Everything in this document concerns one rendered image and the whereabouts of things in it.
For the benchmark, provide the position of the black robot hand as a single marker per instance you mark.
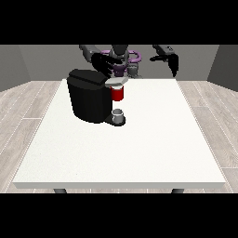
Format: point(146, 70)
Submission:
point(100, 61)
point(173, 60)

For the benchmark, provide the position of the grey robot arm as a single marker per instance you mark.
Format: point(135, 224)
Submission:
point(88, 49)
point(164, 49)

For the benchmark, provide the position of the pale grey machine lid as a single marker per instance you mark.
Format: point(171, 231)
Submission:
point(116, 81)

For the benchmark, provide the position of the small grey coffee pod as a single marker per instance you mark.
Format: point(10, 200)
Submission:
point(133, 71)

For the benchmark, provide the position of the red pod holder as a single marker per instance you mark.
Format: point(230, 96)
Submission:
point(117, 94)

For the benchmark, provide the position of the black coffee machine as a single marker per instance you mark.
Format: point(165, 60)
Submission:
point(88, 99)

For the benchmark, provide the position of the small grey cup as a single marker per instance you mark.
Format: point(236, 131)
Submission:
point(117, 116)

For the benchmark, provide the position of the dark table leg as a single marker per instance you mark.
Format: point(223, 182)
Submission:
point(178, 190)
point(60, 190)

